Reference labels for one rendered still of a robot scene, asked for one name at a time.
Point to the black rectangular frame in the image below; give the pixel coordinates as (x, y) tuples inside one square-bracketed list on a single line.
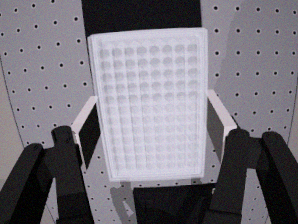
[(103, 16)]

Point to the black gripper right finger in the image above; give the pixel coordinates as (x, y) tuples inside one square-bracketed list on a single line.
[(279, 188)]

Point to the grey perforated breadboard plate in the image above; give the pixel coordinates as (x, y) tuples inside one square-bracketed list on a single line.
[(253, 68)]

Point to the black rectangular plate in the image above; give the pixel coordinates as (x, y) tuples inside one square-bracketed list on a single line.
[(186, 204)]

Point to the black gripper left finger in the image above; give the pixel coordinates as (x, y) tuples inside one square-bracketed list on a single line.
[(22, 199)]

